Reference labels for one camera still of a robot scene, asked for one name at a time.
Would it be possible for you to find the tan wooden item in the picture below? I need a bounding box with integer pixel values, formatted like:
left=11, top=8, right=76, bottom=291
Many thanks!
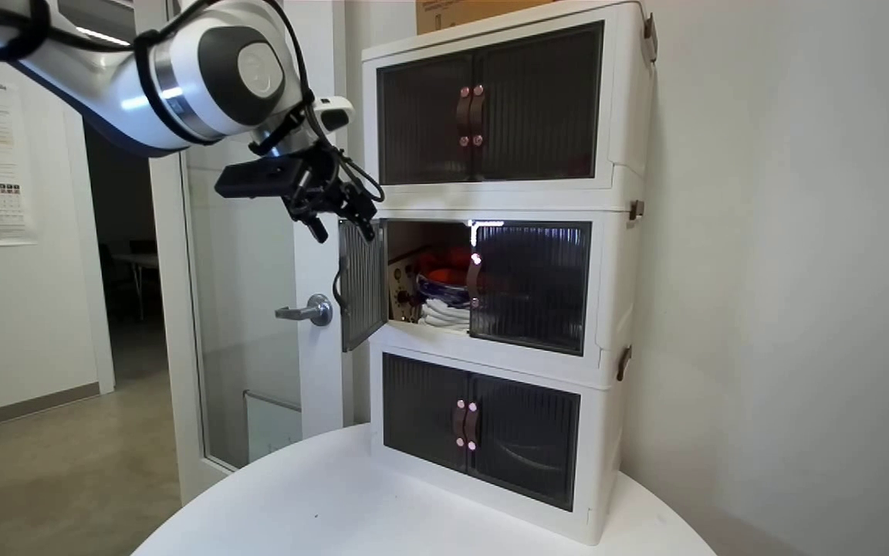
left=386, top=257, right=430, bottom=324

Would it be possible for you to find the white glass panel room door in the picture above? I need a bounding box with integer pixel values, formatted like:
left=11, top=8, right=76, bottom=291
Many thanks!
left=147, top=0, right=350, bottom=508

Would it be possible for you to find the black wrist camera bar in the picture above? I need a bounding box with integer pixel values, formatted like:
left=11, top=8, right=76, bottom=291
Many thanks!
left=213, top=153, right=310, bottom=200

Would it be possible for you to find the brown cardboard box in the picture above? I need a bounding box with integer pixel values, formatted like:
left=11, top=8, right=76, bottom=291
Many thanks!
left=415, top=0, right=561, bottom=36

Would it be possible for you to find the white stacked storage cabinet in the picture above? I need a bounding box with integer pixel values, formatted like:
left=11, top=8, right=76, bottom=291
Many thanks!
left=360, top=0, right=662, bottom=548

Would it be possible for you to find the smoked cabinet door copper handle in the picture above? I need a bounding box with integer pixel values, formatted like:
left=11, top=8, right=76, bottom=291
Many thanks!
left=379, top=351, right=470, bottom=478
left=460, top=369, right=584, bottom=517
left=466, top=216, right=594, bottom=359
left=470, top=21, right=608, bottom=187
left=377, top=49, right=478, bottom=190

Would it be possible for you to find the blue item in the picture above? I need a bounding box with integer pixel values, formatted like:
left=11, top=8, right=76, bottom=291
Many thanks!
left=426, top=284, right=475, bottom=308

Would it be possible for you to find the red item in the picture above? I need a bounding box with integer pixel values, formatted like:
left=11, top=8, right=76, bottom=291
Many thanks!
left=417, top=243, right=475, bottom=291

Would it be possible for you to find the white item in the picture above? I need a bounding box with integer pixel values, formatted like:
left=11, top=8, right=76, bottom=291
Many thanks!
left=422, top=300, right=472, bottom=333

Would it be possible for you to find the silver lever door handle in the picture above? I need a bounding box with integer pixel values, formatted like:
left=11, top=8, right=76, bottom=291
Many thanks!
left=270, top=293, right=337, bottom=330

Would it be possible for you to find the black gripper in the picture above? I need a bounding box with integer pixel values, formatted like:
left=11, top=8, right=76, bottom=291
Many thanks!
left=277, top=143, right=383, bottom=248

